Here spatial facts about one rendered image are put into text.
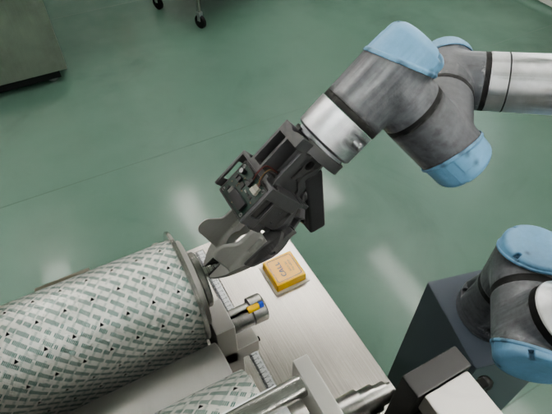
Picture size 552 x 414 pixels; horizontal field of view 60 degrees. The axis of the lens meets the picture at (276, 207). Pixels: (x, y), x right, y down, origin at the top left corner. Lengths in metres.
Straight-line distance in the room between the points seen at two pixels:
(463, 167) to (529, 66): 0.16
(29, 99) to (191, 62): 1.05
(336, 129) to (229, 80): 2.76
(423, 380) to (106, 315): 0.34
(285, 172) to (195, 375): 0.26
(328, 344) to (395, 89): 0.59
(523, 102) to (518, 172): 2.20
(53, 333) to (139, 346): 0.09
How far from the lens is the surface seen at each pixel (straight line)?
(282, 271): 1.02
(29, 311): 0.59
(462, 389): 0.38
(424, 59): 0.52
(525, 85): 0.67
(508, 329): 0.84
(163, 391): 0.59
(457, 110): 0.57
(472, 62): 0.67
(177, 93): 3.18
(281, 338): 0.97
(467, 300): 1.04
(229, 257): 0.57
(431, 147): 0.55
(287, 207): 0.53
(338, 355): 0.97
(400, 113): 0.53
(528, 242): 0.92
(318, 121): 0.52
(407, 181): 2.60
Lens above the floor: 1.77
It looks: 48 degrees down
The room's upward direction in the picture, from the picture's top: straight up
